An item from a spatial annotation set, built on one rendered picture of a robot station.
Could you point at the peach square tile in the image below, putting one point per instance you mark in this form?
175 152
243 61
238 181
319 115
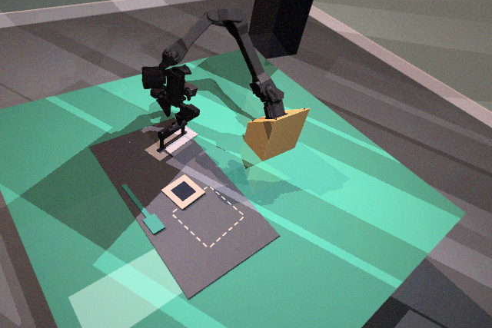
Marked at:
183 191

